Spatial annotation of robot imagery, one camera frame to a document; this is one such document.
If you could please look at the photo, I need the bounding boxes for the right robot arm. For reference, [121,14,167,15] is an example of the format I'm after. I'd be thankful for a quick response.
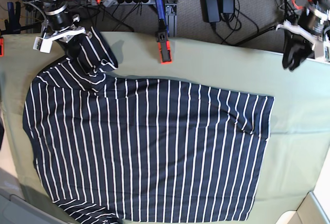
[25,0,89,57]

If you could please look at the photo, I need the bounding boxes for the blue orange bar clamp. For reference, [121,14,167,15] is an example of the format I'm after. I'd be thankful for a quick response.
[155,0,172,64]

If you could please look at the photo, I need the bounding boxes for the green table cloth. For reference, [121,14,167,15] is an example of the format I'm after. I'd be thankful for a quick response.
[1,32,329,223]

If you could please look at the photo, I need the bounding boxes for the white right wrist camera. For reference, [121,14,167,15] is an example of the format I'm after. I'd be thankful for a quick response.
[33,37,53,54]

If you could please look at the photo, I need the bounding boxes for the orange clamp pad left edge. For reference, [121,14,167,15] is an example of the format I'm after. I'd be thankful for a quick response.
[0,37,4,57]

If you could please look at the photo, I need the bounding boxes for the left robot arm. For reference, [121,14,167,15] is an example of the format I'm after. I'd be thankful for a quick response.
[276,0,329,71]

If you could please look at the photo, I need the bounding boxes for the navy white striped T-shirt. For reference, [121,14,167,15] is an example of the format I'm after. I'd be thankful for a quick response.
[23,29,274,223]

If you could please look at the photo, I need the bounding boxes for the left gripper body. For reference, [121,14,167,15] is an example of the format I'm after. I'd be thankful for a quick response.
[276,20,325,58]

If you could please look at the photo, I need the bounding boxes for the blue clamp at left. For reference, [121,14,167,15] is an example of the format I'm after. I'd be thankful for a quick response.
[1,2,21,35]

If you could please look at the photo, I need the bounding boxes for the aluminium frame post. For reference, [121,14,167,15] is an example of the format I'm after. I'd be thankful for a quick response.
[163,0,178,37]

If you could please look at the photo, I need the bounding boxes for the black tripod stand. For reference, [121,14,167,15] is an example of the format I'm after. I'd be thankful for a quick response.
[234,0,295,46]

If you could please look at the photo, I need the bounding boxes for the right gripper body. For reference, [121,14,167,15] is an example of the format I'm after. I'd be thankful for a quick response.
[42,14,92,43]

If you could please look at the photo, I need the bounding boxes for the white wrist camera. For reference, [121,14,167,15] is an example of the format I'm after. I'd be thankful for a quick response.
[318,41,329,62]
[33,37,53,54]

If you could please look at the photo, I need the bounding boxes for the grey power strip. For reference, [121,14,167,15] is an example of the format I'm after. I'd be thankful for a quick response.
[89,0,155,7]

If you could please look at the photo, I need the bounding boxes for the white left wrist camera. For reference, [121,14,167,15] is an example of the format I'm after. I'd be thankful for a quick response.
[318,41,329,62]

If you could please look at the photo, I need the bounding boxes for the black power adapter left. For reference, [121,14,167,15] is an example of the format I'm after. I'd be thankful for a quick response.
[202,0,220,23]

